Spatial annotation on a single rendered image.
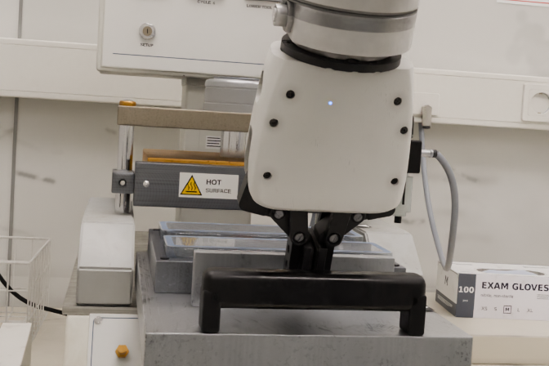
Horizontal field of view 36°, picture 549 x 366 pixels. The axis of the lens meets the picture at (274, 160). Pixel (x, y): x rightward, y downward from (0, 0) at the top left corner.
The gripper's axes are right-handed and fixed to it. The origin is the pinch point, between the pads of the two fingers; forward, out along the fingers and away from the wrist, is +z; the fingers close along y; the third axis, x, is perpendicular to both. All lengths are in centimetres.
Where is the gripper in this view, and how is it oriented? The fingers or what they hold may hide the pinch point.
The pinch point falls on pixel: (307, 261)
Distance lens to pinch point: 58.3
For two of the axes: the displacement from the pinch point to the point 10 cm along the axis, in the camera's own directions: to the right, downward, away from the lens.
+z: -1.2, 9.1, 3.9
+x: -1.5, -4.0, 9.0
